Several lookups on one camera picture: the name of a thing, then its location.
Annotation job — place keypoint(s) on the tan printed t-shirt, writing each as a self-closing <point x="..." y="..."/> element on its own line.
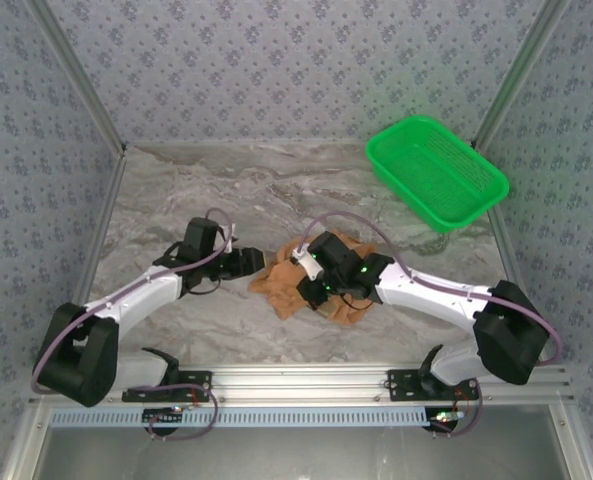
<point x="283" y="295"/>

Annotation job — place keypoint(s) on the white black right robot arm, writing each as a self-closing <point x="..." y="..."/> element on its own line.
<point x="426" y="295"/>

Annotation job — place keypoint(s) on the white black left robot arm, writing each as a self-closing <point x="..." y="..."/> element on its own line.
<point x="136" y="295"/>

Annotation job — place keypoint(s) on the green plastic mesh basket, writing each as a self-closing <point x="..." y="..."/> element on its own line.
<point x="441" y="175"/>

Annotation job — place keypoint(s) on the black controller board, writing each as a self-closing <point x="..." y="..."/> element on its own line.
<point x="443" y="425"/>
<point x="158" y="420"/>

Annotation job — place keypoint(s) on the grey sheet metal panel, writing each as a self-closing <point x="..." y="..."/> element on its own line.
<point x="296" y="455"/>

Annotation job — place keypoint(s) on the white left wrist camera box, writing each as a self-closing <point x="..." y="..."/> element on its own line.
<point x="231" y="240"/>

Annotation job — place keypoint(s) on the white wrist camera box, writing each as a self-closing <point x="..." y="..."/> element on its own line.
<point x="231" y="240"/>
<point x="308" y="265"/>

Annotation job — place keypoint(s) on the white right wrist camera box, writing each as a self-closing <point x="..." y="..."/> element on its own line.
<point x="308" y="265"/>

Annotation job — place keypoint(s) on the aluminium mounting rail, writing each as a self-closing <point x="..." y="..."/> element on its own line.
<point x="296" y="382"/>

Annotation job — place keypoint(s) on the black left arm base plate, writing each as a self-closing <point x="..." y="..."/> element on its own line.
<point x="196" y="382"/>

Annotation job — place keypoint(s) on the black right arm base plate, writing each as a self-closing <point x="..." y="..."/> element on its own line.
<point x="401" y="385"/>

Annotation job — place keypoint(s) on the aluminium frame post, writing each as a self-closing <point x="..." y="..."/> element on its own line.
<point x="76" y="75"/>
<point x="521" y="75"/>

